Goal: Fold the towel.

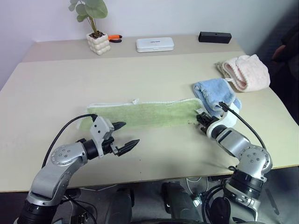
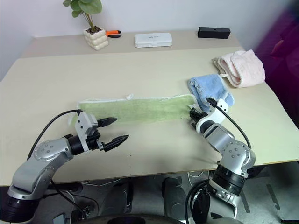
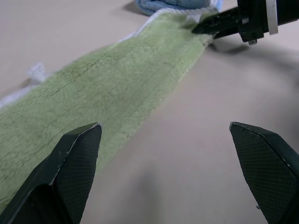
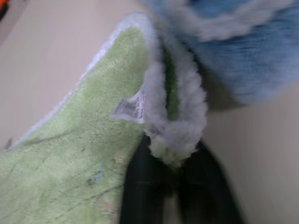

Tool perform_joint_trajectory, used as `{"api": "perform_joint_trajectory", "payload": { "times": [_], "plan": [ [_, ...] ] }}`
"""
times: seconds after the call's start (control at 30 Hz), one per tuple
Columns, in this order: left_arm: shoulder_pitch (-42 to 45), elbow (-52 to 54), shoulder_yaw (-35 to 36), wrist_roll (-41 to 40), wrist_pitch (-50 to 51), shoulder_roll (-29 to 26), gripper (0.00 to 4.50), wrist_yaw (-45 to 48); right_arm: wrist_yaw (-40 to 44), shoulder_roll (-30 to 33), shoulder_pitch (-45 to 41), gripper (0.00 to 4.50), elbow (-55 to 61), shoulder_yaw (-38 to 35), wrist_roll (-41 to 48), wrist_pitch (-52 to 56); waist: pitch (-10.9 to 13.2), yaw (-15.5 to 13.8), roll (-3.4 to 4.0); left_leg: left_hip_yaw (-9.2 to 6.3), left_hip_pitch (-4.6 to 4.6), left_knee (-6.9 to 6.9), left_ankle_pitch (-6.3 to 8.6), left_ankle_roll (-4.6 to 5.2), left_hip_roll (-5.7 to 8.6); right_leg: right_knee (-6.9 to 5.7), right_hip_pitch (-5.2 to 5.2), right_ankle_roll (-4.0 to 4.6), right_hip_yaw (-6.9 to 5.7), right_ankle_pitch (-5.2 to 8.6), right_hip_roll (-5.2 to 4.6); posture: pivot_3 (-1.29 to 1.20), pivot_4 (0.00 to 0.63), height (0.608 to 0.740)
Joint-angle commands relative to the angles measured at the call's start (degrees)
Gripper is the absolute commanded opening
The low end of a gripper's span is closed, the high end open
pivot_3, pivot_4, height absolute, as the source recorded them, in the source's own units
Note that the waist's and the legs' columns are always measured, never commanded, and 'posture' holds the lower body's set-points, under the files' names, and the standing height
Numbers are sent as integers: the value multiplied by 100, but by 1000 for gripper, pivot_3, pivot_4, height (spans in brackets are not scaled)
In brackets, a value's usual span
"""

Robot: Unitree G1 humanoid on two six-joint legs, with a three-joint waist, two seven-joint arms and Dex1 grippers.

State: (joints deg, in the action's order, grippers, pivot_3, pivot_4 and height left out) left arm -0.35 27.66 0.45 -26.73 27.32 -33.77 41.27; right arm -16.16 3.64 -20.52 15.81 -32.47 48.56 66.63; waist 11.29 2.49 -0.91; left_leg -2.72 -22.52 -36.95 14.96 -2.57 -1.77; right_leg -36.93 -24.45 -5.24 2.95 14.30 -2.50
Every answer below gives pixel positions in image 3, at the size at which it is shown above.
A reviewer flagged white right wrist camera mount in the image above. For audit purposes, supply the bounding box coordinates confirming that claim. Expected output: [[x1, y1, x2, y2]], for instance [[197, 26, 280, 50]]
[[264, 0, 279, 36]]

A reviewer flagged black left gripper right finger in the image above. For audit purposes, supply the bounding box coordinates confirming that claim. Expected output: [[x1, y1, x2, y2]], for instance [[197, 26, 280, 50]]
[[228, 121, 299, 224]]

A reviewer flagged light blue towel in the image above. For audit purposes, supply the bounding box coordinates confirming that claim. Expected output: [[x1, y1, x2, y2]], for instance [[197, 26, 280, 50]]
[[135, 0, 223, 17]]

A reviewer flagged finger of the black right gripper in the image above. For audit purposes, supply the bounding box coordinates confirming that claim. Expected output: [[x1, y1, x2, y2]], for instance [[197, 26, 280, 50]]
[[191, 6, 242, 35], [213, 31, 242, 39]]

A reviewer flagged green towel with white edge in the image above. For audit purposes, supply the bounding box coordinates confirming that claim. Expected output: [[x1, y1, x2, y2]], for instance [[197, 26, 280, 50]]
[[0, 6, 221, 210]]

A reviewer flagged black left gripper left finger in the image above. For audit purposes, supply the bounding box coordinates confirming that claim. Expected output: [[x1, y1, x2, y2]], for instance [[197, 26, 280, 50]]
[[0, 122, 103, 224]]

